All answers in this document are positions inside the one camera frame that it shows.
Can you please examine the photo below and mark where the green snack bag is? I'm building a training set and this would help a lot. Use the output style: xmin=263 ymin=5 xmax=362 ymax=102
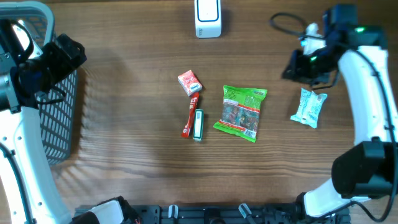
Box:
xmin=213 ymin=85 xmax=267 ymax=142

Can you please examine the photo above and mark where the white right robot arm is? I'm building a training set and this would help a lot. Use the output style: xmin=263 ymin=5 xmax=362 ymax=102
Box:
xmin=282 ymin=4 xmax=397 ymax=222

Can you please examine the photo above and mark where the white barcode scanner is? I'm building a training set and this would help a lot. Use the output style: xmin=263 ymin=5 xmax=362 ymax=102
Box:
xmin=194 ymin=0 xmax=222 ymax=39

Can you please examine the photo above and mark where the red small box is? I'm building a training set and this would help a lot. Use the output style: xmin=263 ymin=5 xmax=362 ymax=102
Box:
xmin=177 ymin=70 xmax=203 ymax=96

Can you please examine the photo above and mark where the grey plastic mesh basket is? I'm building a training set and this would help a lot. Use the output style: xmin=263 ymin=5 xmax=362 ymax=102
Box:
xmin=1 ymin=1 xmax=78 ymax=166

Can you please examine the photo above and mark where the black mounting rail base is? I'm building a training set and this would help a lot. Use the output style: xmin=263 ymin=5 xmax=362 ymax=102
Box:
xmin=73 ymin=202 xmax=352 ymax=224

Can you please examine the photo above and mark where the green chewing gum pack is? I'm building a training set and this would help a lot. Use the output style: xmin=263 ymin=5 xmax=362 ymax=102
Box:
xmin=193 ymin=109 xmax=204 ymax=142

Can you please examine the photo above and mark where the red drink mix sachet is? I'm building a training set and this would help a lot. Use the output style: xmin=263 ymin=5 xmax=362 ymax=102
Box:
xmin=181 ymin=92 xmax=200 ymax=138

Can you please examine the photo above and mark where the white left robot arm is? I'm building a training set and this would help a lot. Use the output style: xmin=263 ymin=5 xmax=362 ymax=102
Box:
xmin=1 ymin=19 xmax=141 ymax=223

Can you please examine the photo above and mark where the mint wet wipes pack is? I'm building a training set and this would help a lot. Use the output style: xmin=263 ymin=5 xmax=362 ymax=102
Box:
xmin=290 ymin=88 xmax=328 ymax=129

